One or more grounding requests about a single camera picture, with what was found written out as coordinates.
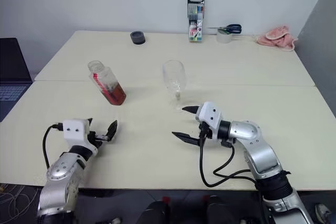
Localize grey partition panel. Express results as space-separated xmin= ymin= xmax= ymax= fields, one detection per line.
xmin=296 ymin=0 xmax=336 ymax=120

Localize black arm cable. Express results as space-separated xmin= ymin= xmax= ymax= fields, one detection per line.
xmin=198 ymin=125 xmax=260 ymax=188
xmin=43 ymin=123 xmax=64 ymax=169

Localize grey sneaker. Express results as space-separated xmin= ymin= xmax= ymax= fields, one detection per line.
xmin=314 ymin=203 xmax=333 ymax=222

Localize clear bottle with red label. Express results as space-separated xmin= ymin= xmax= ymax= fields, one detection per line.
xmin=87 ymin=60 xmax=128 ymax=106

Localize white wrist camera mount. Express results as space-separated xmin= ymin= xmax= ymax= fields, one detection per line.
xmin=194 ymin=101 xmax=224 ymax=140
xmin=62 ymin=119 xmax=99 ymax=154

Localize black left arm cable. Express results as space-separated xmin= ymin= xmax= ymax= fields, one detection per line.
xmin=43 ymin=123 xmax=64 ymax=169

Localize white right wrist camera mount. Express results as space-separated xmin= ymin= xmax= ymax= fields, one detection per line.
xmin=194 ymin=101 xmax=224 ymax=140

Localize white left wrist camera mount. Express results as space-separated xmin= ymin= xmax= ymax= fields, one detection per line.
xmin=62 ymin=119 xmax=99 ymax=154

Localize dark laptop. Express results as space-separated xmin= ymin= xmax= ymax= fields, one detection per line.
xmin=0 ymin=37 xmax=35 ymax=123

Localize pink cloth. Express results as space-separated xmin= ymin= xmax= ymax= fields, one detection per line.
xmin=256 ymin=25 xmax=299 ymax=52

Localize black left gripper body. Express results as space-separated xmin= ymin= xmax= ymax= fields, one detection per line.
xmin=88 ymin=130 xmax=109 ymax=149

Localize blue handled scissors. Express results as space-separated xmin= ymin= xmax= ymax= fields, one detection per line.
xmin=207 ymin=24 xmax=243 ymax=35

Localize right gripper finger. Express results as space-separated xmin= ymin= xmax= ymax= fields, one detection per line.
xmin=171 ymin=131 xmax=202 ymax=146
xmin=182 ymin=105 xmax=201 ymax=115

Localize clear tape roll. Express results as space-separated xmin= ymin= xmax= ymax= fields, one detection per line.
xmin=216 ymin=29 xmax=233 ymax=44

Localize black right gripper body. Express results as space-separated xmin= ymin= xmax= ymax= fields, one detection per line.
xmin=197 ymin=121 xmax=213 ymax=141

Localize marker pen set case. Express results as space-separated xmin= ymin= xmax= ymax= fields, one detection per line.
xmin=187 ymin=0 xmax=206 ymax=44

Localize black round lid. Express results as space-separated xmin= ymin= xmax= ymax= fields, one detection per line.
xmin=130 ymin=31 xmax=146 ymax=46

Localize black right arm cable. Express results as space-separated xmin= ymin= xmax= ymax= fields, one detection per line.
xmin=198 ymin=125 xmax=260 ymax=188

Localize dark rounded shape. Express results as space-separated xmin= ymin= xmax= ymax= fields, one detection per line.
xmin=139 ymin=200 xmax=172 ymax=224

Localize white floor cable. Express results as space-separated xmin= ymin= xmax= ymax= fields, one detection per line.
xmin=0 ymin=183 xmax=34 ymax=224

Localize clear wine glass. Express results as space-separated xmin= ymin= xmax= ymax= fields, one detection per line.
xmin=162 ymin=60 xmax=190 ymax=112

